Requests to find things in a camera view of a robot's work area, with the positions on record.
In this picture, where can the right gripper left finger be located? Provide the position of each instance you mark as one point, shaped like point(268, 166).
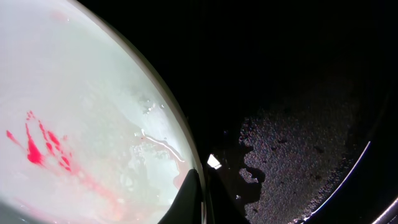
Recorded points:
point(186, 208)

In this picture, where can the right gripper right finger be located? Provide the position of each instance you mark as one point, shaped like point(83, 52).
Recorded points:
point(222, 208)

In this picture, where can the light blue plate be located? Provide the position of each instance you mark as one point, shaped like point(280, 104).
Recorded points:
point(90, 133)

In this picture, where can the black round tray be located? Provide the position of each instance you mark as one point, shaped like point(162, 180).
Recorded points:
point(297, 99)

